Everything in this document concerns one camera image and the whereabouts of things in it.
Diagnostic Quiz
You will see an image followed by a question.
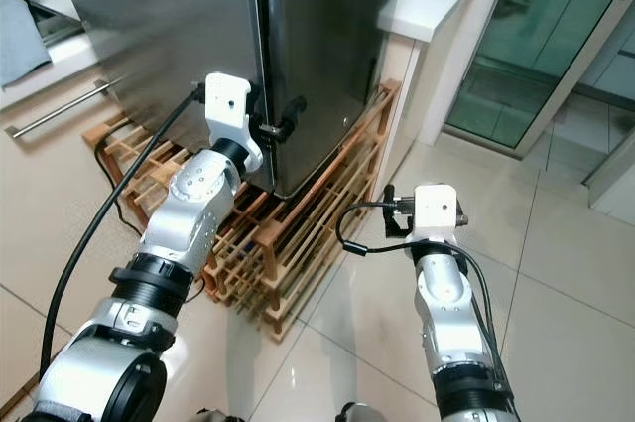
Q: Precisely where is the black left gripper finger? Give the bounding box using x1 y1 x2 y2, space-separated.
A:
278 96 307 142

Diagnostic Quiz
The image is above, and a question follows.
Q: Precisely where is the grey mini fridge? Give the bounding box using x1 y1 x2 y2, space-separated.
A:
55 0 264 160

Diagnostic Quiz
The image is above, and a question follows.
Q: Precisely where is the wooden slatted rack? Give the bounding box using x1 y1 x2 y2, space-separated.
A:
81 77 403 344

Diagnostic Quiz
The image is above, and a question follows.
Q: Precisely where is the white side counter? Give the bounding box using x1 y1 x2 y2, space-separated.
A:
375 0 522 207

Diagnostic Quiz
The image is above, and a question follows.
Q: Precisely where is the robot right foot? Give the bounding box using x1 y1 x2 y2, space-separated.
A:
340 402 388 422

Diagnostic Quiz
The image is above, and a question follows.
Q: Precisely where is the beige kitchen cabinet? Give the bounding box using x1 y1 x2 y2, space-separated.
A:
0 40 120 413

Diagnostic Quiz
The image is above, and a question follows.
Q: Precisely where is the black stove top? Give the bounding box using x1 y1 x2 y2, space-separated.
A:
0 0 100 85

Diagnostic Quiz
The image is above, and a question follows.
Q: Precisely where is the green glass sliding door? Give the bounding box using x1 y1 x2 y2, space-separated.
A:
444 0 635 160

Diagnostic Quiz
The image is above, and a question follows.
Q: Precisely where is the grey cloth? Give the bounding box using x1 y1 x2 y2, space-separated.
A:
0 0 53 87

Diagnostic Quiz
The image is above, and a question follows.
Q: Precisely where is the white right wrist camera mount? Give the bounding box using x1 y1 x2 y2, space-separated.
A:
410 184 465 242

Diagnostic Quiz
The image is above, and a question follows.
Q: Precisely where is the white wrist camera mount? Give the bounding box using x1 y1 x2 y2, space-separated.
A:
203 71 266 175
410 184 465 242

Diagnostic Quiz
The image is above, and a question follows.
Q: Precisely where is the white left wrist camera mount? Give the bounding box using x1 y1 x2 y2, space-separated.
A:
203 71 266 175

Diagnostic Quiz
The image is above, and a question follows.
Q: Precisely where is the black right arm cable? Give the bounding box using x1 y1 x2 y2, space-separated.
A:
334 199 502 383

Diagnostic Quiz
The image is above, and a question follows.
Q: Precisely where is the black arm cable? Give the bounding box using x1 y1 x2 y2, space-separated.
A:
40 84 209 383
334 199 502 383

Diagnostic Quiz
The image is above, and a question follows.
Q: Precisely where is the black fridge power cord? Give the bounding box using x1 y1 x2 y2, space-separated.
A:
94 136 135 207

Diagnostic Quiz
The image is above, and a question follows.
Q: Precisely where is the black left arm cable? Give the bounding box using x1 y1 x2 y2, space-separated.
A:
40 84 209 383

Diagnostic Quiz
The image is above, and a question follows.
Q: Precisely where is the steel drawer handle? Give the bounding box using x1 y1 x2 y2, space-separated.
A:
5 76 122 140

